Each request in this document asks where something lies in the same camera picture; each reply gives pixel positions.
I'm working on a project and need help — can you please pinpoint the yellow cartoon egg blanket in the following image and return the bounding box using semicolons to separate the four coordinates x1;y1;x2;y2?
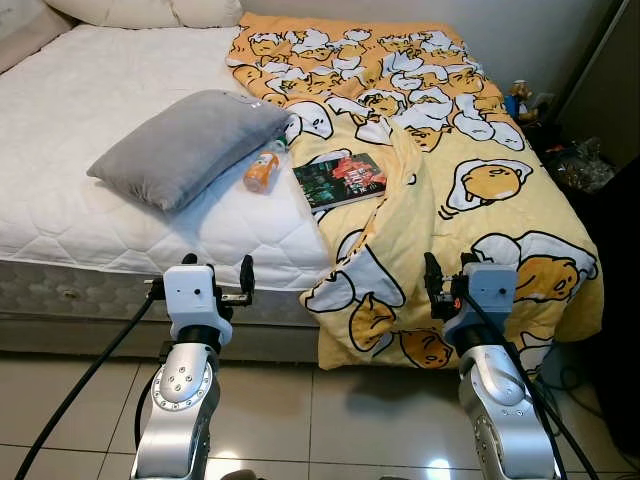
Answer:
225;12;606;373

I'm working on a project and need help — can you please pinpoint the grey plush pillow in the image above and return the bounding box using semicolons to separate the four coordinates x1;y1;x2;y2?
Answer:
87;90;298;213

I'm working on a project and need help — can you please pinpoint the dark illustrated book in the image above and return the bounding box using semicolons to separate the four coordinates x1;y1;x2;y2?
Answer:
293;150;388;213

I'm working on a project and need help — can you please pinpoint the grey bed base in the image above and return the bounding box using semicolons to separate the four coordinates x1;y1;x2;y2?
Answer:
0;258;331;361

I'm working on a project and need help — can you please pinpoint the clear plastic bag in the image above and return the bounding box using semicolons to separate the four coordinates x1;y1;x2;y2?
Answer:
548;138;616;193

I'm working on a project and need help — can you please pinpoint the blue yellow figurine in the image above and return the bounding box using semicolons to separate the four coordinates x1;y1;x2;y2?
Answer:
503;80;541;126

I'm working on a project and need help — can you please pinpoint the white quilted mattress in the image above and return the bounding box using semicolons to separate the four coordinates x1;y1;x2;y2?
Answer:
0;22;336;291

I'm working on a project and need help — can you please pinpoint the dark wardrobe panel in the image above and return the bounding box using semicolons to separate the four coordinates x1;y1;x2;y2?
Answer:
555;0;640;171

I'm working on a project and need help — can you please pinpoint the small cream pillow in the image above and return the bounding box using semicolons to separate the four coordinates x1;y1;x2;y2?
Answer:
172;0;244;29

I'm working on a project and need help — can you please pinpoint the large cream pillow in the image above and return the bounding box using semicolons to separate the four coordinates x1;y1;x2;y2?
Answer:
45;0;181;29

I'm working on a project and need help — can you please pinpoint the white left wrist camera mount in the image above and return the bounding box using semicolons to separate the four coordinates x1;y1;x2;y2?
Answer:
163;265;233;346

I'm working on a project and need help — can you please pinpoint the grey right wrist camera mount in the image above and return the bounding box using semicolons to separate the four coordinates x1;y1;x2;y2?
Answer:
462;262;518;326

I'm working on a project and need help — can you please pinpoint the dark floor cable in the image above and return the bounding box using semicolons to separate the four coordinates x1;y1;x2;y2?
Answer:
540;345;601;401

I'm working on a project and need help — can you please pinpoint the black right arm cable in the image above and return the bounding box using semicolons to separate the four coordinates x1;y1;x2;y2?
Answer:
455;285;601;480

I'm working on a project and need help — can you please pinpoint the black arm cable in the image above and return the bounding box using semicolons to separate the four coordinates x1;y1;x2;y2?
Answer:
15;285;166;480
455;285;601;480

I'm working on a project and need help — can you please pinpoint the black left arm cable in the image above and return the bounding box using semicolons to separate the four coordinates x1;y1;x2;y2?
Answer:
15;285;166;480

